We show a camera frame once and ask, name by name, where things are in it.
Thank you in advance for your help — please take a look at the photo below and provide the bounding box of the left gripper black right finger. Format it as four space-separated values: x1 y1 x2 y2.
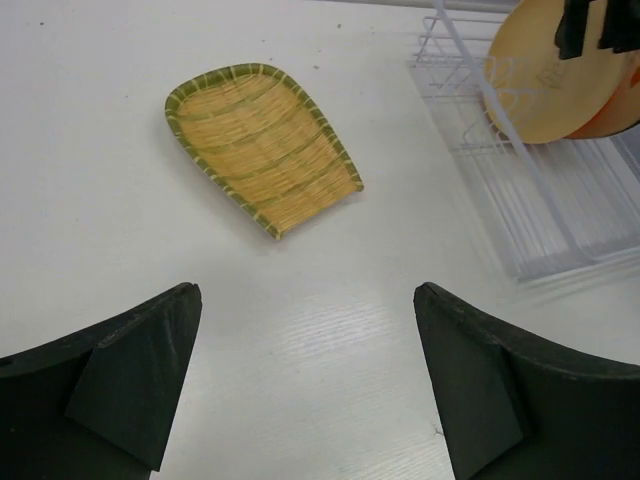
414 282 639 479

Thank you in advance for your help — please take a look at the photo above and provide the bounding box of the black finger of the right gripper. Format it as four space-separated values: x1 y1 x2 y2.
598 0 640 54
554 0 590 60

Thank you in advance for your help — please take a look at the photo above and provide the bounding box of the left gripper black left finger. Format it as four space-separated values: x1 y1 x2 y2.
1 283 202 479

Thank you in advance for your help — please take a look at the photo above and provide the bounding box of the round yellow plate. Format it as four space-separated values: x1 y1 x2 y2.
483 1 639 144

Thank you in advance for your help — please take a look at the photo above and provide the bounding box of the orange round plate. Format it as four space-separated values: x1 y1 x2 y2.
567 56 639 140

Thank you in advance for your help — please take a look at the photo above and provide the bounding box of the green yellow woven-pattern plate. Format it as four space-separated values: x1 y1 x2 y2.
164 63 364 240

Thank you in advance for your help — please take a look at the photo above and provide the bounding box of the white wire dish rack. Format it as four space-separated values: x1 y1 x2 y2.
409 1 639 281

